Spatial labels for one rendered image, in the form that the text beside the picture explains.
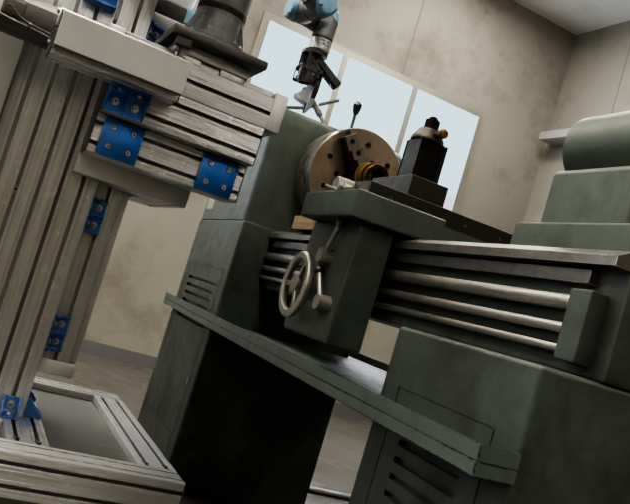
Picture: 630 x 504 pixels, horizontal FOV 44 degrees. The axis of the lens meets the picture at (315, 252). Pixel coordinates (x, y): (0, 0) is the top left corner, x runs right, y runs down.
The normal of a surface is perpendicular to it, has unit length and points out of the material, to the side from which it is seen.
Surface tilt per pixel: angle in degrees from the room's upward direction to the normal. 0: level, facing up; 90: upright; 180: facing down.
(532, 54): 90
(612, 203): 90
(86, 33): 90
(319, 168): 90
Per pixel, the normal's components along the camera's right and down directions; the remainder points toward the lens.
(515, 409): -0.88, -0.29
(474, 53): 0.40, 0.06
